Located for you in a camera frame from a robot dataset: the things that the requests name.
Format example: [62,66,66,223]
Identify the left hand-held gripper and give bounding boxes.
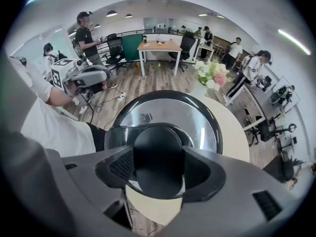
[50,58,111,106]

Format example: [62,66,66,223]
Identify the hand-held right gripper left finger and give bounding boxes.
[2,131,135,237]

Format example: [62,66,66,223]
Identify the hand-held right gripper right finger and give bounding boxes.
[162,146,308,237]

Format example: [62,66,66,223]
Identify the black silver pressure cooker lid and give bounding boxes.
[104,89,224,200]

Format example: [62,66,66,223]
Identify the black office chair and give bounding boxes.
[244,118,297,147]
[101,33,130,75]
[168,36,197,72]
[262,153,301,185]

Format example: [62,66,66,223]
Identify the green partition panel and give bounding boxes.
[121,33,145,62]

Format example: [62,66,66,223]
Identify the person's black trousers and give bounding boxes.
[86,122,108,153]

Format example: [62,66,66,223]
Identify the person's white shirt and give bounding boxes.
[4,49,97,158]

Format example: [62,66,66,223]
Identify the round beige table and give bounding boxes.
[125,96,251,227]

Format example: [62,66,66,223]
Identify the wooden desk white legs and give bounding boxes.
[137,40,184,77]

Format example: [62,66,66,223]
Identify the white vase with flowers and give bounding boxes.
[193,60,232,98]

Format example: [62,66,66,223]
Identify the white ceiling light strip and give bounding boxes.
[277,28,313,57]

